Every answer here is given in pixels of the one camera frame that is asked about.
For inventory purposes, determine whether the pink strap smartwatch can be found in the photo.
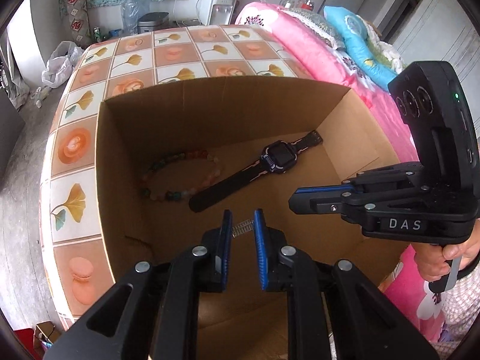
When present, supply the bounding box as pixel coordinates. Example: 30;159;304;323
189;130;323;213

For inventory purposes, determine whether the multicolour bead necklace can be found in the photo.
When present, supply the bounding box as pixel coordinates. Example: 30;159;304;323
140;148;226;203

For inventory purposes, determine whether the ginkgo pattern tablecloth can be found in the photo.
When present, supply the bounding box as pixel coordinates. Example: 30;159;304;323
40;25;310;328

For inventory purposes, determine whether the pink floral quilt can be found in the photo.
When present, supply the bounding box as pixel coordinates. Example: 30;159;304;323
236;2;444;342

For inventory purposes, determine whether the brown cardboard box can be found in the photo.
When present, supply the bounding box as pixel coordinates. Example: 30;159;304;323
93;75;412;360

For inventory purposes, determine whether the blue floral pillow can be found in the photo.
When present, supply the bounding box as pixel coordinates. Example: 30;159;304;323
323;6;406;92

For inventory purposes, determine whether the white water dispenser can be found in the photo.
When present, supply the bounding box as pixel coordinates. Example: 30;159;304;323
198;0;237;26

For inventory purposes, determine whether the white plastic bag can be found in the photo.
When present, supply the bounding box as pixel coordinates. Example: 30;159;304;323
41;41;84;89

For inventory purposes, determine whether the red patterned rolled mat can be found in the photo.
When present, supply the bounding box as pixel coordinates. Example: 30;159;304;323
65;0;92;49

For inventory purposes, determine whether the black camera module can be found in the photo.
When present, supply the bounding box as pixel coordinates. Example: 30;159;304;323
388;61;479;197

